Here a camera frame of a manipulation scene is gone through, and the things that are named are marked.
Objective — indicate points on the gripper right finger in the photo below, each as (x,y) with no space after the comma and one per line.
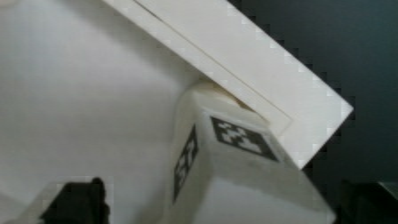
(369,203)

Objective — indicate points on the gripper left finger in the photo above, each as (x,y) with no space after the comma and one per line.
(70,204)

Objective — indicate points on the white square tabletop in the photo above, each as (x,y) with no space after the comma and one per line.
(102,57)

